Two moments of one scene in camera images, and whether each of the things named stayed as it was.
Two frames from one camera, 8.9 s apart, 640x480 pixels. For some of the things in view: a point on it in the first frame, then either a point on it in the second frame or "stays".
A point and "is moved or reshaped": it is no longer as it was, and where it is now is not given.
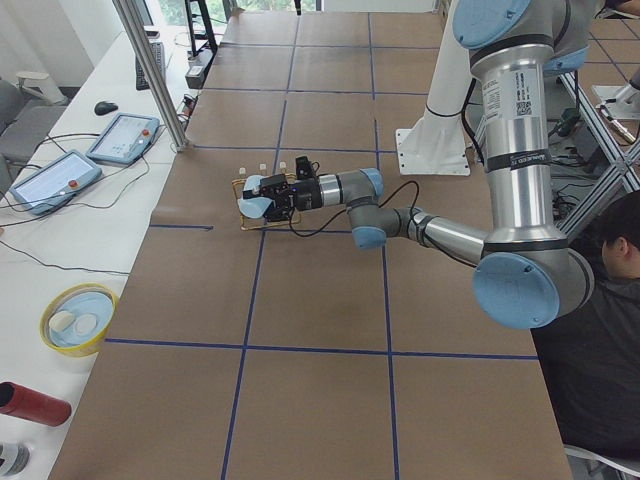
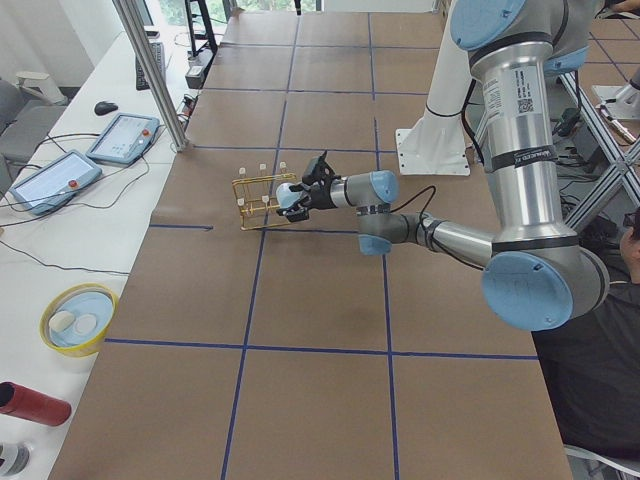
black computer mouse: x=103 y=107 stays
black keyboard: x=140 y=77 stays
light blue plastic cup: x=254 y=207 is moved or reshaped
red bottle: x=34 y=405 stays
